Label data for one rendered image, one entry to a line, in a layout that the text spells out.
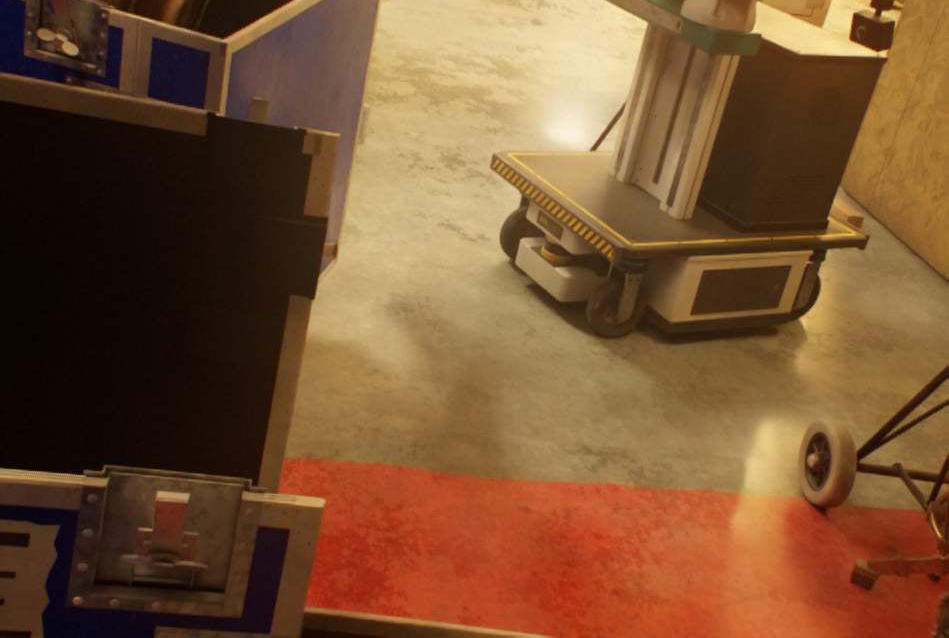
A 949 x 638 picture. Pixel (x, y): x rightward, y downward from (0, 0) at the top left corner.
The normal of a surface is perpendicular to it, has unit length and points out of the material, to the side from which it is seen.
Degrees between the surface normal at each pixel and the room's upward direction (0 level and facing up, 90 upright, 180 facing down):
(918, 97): 90
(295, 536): 90
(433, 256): 0
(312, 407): 0
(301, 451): 0
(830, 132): 90
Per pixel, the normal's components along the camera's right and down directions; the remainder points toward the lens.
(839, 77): 0.50, 0.45
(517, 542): 0.21, -0.89
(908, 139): -0.96, -0.11
